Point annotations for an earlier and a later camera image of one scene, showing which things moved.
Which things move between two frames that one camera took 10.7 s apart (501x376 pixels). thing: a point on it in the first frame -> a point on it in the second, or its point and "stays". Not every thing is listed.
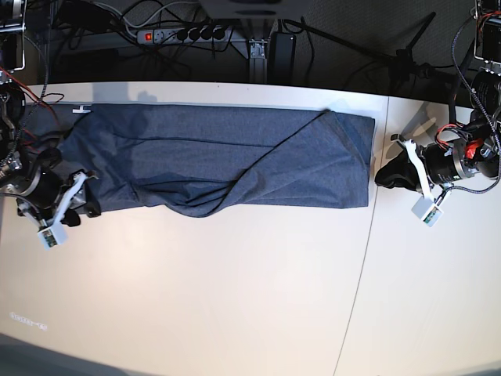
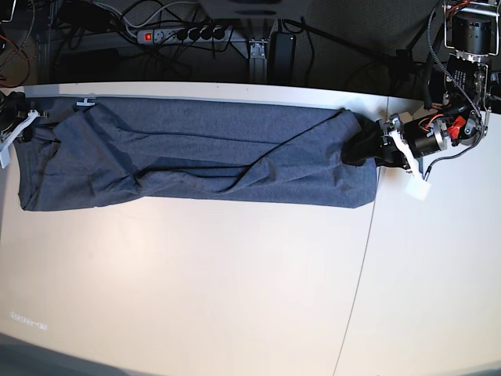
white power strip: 185,35 stays
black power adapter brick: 282,59 stays
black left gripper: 53,181 -> 13,109
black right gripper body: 447,163 -> 423,132
